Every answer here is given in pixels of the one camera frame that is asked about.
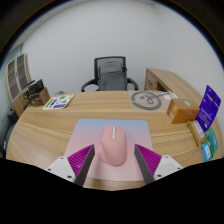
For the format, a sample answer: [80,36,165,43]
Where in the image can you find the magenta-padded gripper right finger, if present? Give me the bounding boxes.
[133,143,184,185]

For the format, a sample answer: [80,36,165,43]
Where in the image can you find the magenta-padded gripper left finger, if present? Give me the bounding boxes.
[45,144,96,187]

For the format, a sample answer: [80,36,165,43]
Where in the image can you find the pink computer mouse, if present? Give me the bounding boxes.
[100,124,128,167]

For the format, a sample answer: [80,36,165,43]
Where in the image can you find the pink and blue mouse pad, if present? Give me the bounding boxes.
[63,118,155,183]

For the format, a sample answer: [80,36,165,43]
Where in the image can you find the small blue box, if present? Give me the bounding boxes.
[200,142,213,163]

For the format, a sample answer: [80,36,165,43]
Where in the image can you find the small yellow-brown box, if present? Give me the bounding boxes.
[186,119,207,148]

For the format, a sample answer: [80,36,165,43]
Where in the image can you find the green flat package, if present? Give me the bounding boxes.
[203,127,220,158]

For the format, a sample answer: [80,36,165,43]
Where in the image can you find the orange cardboard box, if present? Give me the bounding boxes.
[166,98,201,125]

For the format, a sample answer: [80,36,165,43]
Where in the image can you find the green and white leaflet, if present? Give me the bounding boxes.
[42,93,76,111]

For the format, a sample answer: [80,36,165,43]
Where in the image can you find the purple standing pouch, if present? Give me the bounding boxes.
[194,84,222,133]

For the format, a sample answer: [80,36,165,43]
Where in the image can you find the dark boxes on cabinet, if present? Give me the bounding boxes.
[22,79,51,107]

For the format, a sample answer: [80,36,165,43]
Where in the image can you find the wooden side desk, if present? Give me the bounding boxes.
[143,67,201,101]

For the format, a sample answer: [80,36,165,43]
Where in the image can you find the wooden shelf unit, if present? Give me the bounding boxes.
[4,53,33,116]

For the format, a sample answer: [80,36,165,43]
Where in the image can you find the grey backpack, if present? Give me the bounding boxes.
[98,60,128,92]

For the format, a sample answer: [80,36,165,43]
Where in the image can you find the black mesh office chair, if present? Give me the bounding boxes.
[80,55,139,93]

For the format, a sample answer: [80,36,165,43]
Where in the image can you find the clear sheet with grey ring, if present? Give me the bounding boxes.
[129,89,179,112]

